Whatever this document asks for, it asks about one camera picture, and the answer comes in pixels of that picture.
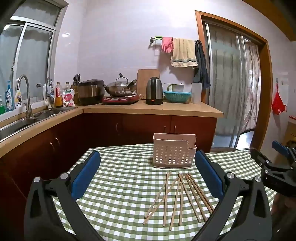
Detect steel sink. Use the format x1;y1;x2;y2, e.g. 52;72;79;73
0;108;78;142

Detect knife block with scissors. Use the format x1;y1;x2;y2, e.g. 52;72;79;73
71;74;81;104

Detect wooden cutting board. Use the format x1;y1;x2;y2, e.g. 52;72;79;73
137;69;161;94

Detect dark blue cloth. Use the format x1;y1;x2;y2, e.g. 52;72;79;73
193;40;211;90

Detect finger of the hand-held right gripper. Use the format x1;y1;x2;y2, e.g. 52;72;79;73
272;140;296;160
251;148;273;174

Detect steel towel rack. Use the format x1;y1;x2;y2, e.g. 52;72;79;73
149;36;201;45

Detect wooden framed sliding glass door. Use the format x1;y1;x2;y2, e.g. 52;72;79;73
195;10;274;154

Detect small steel tap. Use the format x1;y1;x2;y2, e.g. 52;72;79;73
44;77;55;110

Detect aluminium frame window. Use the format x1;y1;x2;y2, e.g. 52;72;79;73
0;0;70;114

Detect black steel electric kettle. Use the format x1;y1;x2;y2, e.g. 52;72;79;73
145;77;164;105

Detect white spray bottle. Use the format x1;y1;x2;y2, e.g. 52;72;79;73
14;79;23;108

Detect teal colander basket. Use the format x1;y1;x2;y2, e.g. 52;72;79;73
163;90;192;104

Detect tall steel faucet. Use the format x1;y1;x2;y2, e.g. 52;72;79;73
16;75;33;118

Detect bunch of wooden chopsticks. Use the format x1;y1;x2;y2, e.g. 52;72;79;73
143;171;214;231

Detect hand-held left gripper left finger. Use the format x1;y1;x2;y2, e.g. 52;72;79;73
24;150;101;241

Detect dark rice cooker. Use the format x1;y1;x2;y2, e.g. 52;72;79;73
77;79;106;106

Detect green checked tablecloth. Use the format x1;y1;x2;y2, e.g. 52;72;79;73
52;142;278;241

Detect red induction cooker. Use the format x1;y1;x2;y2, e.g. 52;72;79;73
102;92;140;105

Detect beige countertop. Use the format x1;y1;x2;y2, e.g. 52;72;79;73
0;101;224;158

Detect steel wok with lid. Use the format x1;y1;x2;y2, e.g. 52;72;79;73
104;73;138;97

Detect white plastic cup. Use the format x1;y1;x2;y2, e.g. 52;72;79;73
191;82;203;104

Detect orange oil bottle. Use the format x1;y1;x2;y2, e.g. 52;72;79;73
55;82;64;108

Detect pink white packet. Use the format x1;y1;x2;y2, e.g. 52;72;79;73
62;89;76;108

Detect red hanging bag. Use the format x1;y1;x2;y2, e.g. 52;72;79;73
271;82;287;116

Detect beige perforated utensil holder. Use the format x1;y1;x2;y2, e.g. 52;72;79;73
153;133;197;169

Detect blue dish soap bottle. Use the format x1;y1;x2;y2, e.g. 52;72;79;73
5;81;16;112

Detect pink rubber gloves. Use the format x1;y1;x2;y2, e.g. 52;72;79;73
162;37;174;53

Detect white mug green handle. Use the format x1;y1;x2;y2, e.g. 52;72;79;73
164;83;184;93

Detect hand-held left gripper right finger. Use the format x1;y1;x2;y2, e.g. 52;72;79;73
195;149;273;241

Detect beige striped towel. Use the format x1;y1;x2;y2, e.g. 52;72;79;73
170;38;199;68

